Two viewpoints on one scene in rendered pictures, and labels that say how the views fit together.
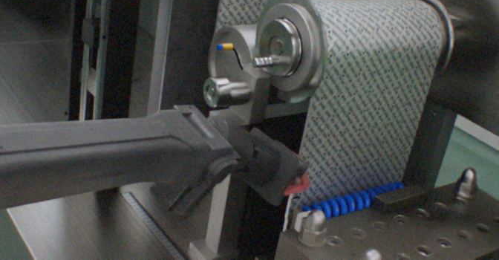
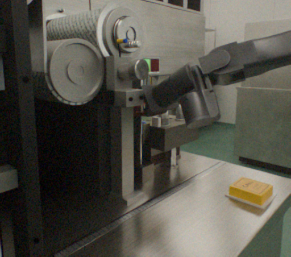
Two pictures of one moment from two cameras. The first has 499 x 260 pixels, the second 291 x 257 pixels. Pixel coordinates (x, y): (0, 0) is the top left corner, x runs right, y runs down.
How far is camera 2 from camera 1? 1.10 m
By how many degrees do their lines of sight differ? 93
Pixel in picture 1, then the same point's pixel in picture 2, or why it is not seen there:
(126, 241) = (139, 235)
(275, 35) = (128, 27)
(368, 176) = not seen: hidden behind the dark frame
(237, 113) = (122, 88)
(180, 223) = (98, 215)
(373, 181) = not seen: hidden behind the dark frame
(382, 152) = (100, 97)
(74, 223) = not seen: outside the picture
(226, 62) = (74, 70)
